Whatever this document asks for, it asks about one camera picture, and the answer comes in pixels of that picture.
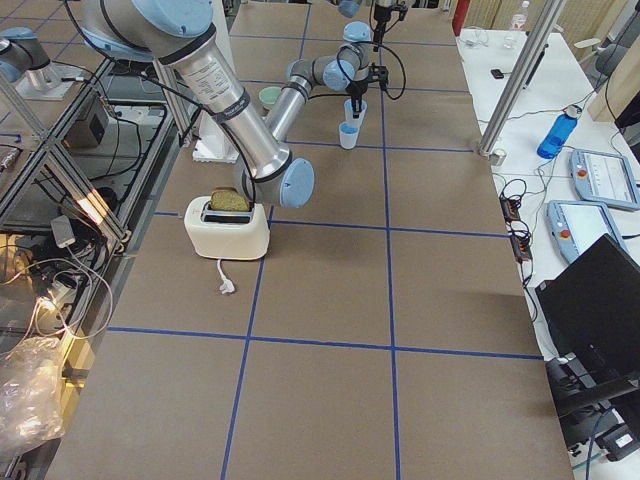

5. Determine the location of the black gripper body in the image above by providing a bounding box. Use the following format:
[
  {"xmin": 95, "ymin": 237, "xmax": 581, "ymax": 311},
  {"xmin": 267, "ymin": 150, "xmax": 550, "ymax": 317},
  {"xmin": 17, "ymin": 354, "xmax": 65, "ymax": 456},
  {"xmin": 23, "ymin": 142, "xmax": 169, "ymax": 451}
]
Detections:
[
  {"xmin": 347, "ymin": 80, "xmax": 368, "ymax": 100},
  {"xmin": 373, "ymin": 0, "xmax": 397, "ymax": 22}
]

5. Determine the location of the light blue cup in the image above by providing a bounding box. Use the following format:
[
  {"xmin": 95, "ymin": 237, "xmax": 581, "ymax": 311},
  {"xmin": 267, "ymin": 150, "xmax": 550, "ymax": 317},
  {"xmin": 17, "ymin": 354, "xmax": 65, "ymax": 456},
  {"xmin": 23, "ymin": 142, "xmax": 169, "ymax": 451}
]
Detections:
[
  {"xmin": 344, "ymin": 99, "xmax": 368, "ymax": 129},
  {"xmin": 339, "ymin": 122, "xmax": 360, "ymax": 150}
]

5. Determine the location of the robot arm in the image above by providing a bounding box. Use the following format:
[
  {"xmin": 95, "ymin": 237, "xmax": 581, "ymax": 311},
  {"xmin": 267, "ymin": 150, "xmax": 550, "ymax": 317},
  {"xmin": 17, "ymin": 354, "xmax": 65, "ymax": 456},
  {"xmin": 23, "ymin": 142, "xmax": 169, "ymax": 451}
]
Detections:
[
  {"xmin": 330, "ymin": 0, "xmax": 409, "ymax": 47},
  {"xmin": 83, "ymin": 1, "xmax": 372, "ymax": 208}
]

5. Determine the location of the green bowl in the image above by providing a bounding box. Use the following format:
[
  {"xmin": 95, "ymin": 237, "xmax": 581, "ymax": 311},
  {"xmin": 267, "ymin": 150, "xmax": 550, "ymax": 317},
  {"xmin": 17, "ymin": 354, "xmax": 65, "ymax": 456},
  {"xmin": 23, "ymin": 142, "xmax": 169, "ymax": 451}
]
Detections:
[{"xmin": 258, "ymin": 86, "xmax": 282, "ymax": 110}]

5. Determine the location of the bread slice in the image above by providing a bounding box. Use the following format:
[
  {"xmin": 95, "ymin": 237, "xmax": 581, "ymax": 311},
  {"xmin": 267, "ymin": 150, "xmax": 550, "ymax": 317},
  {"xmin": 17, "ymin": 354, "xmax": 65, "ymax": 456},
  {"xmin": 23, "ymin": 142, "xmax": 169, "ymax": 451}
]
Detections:
[{"xmin": 209, "ymin": 187, "xmax": 251, "ymax": 212}]

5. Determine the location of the cream toaster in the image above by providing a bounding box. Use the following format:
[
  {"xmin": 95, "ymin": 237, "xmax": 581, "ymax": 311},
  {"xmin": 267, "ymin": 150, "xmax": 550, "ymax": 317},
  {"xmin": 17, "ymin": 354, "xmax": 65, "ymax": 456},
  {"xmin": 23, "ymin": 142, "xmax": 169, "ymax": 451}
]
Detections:
[{"xmin": 184, "ymin": 196, "xmax": 270, "ymax": 260}]

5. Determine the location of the blue water bottle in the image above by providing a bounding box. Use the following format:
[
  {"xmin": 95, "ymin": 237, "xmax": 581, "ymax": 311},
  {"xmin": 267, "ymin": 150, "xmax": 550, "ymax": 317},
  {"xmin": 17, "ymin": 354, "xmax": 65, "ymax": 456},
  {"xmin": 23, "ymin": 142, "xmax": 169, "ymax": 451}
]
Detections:
[{"xmin": 536, "ymin": 104, "xmax": 583, "ymax": 159}]

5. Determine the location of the white power plug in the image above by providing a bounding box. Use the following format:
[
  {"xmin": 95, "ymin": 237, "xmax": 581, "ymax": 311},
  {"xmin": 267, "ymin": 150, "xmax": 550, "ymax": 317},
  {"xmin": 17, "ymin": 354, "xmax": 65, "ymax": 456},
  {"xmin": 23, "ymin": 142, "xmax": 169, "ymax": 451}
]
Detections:
[{"xmin": 216, "ymin": 259, "xmax": 236, "ymax": 295}]

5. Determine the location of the teach pendant near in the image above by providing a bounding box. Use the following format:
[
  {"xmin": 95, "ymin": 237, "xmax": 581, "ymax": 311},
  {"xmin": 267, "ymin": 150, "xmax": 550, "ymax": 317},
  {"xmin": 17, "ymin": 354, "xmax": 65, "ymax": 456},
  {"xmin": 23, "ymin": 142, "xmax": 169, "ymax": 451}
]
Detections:
[{"xmin": 547, "ymin": 200, "xmax": 627, "ymax": 263}]

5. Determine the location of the teach pendant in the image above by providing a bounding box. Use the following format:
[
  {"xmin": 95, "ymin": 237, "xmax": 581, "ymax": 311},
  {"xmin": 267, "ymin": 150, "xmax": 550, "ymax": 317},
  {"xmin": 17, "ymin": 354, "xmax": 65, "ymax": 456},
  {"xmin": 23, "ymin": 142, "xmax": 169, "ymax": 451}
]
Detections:
[
  {"xmin": 569, "ymin": 149, "xmax": 639, "ymax": 211},
  {"xmin": 547, "ymin": 200, "xmax": 627, "ymax": 263}
]

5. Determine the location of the teach pendant far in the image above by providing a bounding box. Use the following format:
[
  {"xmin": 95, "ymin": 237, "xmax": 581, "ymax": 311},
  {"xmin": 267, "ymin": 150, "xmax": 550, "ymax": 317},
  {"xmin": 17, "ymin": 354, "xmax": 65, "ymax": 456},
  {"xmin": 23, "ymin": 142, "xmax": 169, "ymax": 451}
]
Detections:
[{"xmin": 569, "ymin": 149, "xmax": 639, "ymax": 211}]

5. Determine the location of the black laptop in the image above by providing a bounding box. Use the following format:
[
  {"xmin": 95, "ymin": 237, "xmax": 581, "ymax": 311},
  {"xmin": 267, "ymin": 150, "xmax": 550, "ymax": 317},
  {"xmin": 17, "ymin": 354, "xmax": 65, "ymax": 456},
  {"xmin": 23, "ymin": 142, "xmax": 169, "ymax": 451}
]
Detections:
[{"xmin": 535, "ymin": 235, "xmax": 639, "ymax": 372}]

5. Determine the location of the plastic bag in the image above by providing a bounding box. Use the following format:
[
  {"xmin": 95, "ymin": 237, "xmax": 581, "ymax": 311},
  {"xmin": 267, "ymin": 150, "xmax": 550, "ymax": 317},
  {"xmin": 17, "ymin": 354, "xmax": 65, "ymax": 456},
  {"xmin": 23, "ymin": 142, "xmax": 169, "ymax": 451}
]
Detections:
[{"xmin": 1, "ymin": 337, "xmax": 64, "ymax": 460}]

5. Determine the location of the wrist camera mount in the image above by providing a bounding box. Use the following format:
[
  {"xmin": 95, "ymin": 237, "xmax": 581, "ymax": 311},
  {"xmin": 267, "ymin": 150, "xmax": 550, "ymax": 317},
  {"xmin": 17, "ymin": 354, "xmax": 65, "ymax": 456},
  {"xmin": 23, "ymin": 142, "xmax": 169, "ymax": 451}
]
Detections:
[{"xmin": 366, "ymin": 63, "xmax": 389, "ymax": 92}]

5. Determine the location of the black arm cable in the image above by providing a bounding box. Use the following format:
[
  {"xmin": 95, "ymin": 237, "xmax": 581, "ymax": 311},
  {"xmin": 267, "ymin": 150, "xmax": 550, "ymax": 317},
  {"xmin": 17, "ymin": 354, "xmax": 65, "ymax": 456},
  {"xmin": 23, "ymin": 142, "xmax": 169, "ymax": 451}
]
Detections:
[{"xmin": 335, "ymin": 42, "xmax": 407, "ymax": 100}]

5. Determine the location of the aluminium frame post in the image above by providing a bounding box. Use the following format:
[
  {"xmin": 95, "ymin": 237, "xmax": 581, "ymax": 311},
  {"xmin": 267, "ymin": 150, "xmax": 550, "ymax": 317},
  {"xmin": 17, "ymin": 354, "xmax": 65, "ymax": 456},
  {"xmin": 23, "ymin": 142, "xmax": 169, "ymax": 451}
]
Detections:
[{"xmin": 477, "ymin": 0, "xmax": 566, "ymax": 157}]

